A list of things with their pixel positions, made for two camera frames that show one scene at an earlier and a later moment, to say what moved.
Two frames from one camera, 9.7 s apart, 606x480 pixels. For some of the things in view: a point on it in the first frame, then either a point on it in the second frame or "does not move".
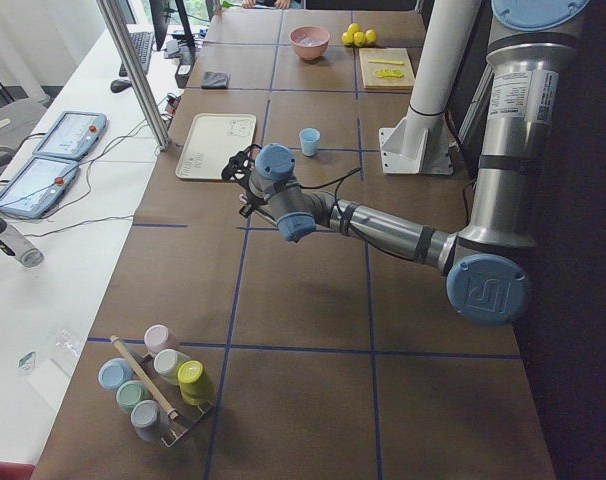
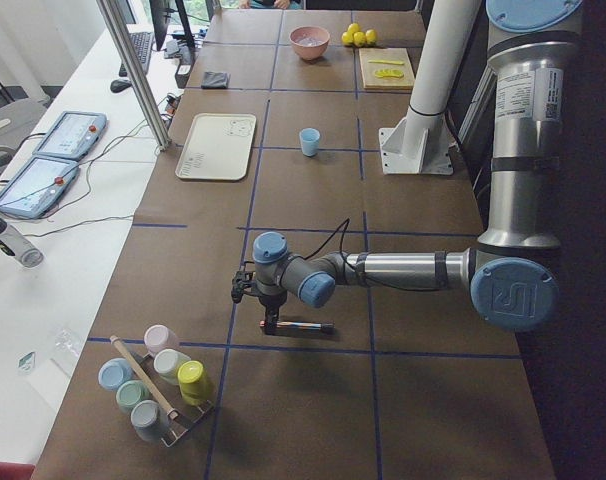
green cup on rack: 130,392 does not move
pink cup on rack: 158,337 does not move
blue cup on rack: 115,371 does not move
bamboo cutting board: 369,69 does not move
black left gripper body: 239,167 -> 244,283
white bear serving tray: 212,140 does not move
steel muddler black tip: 263,211 -> 274,327
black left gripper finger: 250,207 -> 272,303
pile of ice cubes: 310,41 does not move
